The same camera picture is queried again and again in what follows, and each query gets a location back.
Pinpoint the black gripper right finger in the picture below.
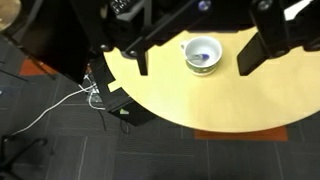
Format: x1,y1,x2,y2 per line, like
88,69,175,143
236,0,292,77

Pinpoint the white floor cable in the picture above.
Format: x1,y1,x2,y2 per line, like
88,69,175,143
12,74,106,136

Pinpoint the blue marker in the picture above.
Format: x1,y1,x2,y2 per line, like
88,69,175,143
188,53,211,63

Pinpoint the green and white mug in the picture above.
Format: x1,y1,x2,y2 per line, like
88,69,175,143
179,35,224,77

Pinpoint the black computer keyboard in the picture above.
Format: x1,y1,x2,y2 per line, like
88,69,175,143
110,0,142,16

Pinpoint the grey power strip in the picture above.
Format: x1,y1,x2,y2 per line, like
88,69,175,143
83,73,102,104

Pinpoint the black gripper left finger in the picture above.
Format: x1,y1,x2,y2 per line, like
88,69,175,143
121,0,214,77

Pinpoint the black computer tower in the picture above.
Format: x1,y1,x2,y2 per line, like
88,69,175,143
68,0,118,83

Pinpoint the black chair base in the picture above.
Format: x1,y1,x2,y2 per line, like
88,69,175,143
0,134,50,180

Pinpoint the black table base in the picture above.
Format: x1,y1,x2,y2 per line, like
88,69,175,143
108,99,156,127

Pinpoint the round tan tabletop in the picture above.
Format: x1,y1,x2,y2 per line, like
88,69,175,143
0,0,23,33

